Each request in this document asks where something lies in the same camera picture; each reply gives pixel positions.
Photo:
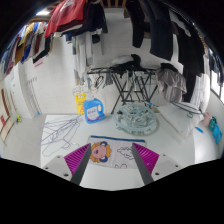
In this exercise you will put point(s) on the black garment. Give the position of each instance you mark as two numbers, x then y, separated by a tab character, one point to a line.
136	60

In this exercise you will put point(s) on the teal gloves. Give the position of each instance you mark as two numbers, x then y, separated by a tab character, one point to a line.
216	130

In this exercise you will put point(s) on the white cushion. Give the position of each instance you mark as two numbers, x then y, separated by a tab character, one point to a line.
121	60

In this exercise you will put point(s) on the row of colourful hung clothes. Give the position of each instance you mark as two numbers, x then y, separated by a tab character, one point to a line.
63	16

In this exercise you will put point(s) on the round pale blue peg hanger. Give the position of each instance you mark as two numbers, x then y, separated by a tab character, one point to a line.
135	118

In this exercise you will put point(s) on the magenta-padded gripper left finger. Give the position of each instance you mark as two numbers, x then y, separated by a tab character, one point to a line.
77	159

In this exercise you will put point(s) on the black clothes hanger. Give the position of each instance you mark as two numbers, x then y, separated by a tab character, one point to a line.
186	107

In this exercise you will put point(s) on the blue pen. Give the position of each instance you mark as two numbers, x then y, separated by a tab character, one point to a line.
199	129

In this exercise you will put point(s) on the black folding drying rack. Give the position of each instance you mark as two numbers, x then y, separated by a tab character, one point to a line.
121	85

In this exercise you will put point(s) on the pink cloth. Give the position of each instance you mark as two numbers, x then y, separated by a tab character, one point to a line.
207	119

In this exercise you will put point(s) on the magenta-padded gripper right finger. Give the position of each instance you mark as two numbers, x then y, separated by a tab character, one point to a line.
146	159

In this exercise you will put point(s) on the grey garment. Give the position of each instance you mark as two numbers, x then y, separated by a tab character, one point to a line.
171	83

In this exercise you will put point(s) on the yellow floor sign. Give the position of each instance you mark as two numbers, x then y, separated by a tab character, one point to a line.
79	103

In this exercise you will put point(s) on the row of dark hung clothes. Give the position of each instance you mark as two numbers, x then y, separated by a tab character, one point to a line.
163	30

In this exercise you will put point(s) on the blue detergent bottle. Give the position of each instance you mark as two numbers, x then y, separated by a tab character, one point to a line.
94	111

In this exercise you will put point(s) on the white folded bedding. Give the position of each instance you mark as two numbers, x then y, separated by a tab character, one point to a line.
178	121

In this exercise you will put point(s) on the cartoon print white towel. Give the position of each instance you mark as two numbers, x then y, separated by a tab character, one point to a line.
116	151

